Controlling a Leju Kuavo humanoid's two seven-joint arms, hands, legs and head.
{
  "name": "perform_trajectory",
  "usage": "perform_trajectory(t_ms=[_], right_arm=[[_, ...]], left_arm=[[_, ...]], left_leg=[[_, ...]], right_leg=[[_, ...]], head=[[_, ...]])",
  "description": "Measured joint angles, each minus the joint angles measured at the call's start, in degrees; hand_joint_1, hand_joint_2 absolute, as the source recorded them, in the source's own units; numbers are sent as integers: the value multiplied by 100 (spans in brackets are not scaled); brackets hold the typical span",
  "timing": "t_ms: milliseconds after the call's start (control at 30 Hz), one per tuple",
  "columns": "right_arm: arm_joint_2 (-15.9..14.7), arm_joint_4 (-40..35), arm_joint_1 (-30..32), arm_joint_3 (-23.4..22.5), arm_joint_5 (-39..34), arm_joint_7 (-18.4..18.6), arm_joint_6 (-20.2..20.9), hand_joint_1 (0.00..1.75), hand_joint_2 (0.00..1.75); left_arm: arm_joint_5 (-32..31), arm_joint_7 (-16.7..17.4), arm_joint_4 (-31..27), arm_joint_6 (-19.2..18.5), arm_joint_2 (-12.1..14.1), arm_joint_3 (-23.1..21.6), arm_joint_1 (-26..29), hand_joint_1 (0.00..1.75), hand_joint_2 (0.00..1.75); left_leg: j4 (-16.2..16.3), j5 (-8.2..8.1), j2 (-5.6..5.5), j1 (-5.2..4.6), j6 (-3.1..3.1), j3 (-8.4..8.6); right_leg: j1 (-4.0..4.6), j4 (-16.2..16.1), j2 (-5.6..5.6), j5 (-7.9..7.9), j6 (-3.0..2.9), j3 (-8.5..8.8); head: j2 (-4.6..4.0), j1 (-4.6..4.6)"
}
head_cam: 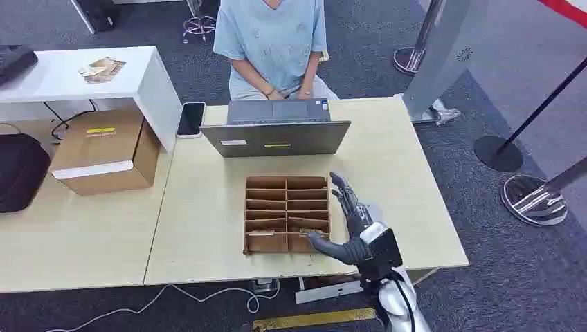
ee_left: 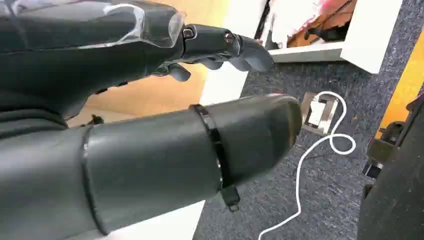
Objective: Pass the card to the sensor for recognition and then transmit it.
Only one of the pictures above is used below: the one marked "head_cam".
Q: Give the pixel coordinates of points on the white side table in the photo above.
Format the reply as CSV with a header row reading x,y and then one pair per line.
x,y
64,75

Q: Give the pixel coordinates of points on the black smartphone white case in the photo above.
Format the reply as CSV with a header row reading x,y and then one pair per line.
x,y
191,119

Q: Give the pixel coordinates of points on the yellow floor tape strip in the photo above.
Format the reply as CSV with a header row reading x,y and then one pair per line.
x,y
312,319

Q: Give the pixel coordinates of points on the brown cardboard box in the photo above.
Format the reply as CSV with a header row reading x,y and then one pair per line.
x,y
103,151

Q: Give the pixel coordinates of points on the person's left hand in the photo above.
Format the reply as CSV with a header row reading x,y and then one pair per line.
x,y
303,95

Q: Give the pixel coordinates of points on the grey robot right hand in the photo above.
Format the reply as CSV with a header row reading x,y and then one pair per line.
x,y
355,252

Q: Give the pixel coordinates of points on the wooden compartment card box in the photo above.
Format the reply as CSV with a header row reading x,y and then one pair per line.
x,y
286,215

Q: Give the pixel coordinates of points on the chrome stanchion with mirrored base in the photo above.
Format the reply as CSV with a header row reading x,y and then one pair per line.
x,y
534,201

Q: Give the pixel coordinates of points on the person's hand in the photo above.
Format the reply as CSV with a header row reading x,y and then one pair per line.
x,y
275,95
303,95

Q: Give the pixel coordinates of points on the chrome stanchion with round base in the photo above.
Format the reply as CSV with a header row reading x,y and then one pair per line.
x,y
410,58

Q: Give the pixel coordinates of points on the black bag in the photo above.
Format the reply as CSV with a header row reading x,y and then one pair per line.
x,y
20,172

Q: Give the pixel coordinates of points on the clear plastic bag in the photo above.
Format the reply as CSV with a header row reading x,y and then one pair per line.
x,y
445,112

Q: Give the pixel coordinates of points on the grey card reader device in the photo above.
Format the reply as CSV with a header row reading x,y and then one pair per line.
x,y
377,211

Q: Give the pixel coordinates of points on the chrome stool base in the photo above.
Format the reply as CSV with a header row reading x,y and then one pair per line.
x,y
199,26

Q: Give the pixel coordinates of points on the red barrier belt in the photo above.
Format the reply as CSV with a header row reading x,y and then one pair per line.
x,y
566,10

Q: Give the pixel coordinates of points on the grey laptop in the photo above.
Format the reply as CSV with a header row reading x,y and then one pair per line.
x,y
275,137

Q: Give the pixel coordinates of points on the black device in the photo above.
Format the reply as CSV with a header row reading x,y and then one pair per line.
x,y
16,62

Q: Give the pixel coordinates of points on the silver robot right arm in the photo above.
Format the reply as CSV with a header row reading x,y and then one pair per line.
x,y
399,307

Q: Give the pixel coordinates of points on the person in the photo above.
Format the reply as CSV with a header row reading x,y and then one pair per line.
x,y
270,41

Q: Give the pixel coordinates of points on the person's right hand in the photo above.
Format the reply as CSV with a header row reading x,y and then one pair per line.
x,y
275,95

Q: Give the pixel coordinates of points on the grey kiosk pillar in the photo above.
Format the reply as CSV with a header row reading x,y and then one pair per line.
x,y
445,50

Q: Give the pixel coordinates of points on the black stanchion with round base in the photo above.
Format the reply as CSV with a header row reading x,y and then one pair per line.
x,y
497,153

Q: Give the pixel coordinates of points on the card with printed face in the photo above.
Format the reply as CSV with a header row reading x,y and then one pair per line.
x,y
262,233
306,232

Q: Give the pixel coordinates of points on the grey metal bracket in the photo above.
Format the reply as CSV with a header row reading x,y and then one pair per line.
x,y
328,292

